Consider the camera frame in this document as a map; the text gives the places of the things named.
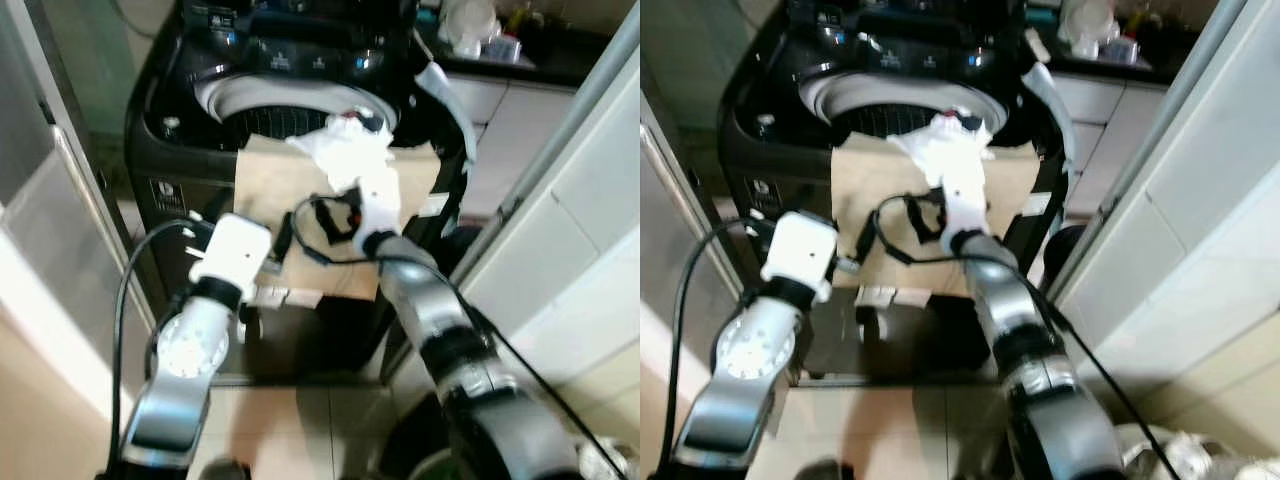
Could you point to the white printed garment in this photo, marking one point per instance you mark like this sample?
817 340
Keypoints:
940 155
340 155

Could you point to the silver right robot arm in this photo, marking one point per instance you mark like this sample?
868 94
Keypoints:
1030 340
450 340

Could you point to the black top-load washing machine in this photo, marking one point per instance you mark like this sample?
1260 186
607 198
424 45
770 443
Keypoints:
300 340
900 345

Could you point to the white striped clothes pile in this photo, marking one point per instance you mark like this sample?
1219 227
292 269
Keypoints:
1200 460
615 465

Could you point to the beige cardboard sheet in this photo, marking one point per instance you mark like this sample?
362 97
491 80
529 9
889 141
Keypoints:
860 190
270 190

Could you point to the frosted glass sliding door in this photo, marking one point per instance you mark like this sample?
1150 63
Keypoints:
50 220
665 220

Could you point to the white cabinet with black counter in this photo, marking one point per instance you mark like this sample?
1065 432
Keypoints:
510 130
1110 130

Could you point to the black robot foot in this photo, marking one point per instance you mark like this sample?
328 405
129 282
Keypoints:
826 471
222 470

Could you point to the white door panel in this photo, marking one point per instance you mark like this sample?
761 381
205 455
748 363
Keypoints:
560 230
1180 200

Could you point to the white crumpled plastic bag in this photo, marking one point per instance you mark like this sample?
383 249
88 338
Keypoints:
470 25
1090 22

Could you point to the small white blue cup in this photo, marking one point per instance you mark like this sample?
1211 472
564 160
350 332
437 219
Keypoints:
508 50
1126 50

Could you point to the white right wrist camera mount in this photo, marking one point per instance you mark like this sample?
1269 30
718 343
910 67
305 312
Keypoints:
968 205
380 200

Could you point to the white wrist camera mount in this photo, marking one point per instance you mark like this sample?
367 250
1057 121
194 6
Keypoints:
230 250
968 205
380 200
800 250

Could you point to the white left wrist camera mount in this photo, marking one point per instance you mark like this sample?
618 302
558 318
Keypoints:
800 250
230 250

